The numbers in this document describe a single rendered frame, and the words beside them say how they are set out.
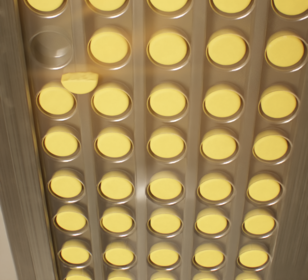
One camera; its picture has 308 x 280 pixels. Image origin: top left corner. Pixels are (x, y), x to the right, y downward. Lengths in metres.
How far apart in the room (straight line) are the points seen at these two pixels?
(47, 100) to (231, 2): 0.07
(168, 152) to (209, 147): 0.01
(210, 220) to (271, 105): 0.06
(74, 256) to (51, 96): 0.08
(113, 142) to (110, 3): 0.05
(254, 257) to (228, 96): 0.08
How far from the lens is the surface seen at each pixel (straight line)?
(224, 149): 0.22
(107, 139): 0.22
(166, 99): 0.21
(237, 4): 0.19
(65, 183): 0.24
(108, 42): 0.20
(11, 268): 0.53
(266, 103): 0.21
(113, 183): 0.24
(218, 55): 0.20
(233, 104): 0.21
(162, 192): 0.24
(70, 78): 0.20
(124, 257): 0.27
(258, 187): 0.24
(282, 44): 0.20
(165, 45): 0.20
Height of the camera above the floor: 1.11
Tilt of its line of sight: 49 degrees down
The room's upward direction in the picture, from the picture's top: 178 degrees counter-clockwise
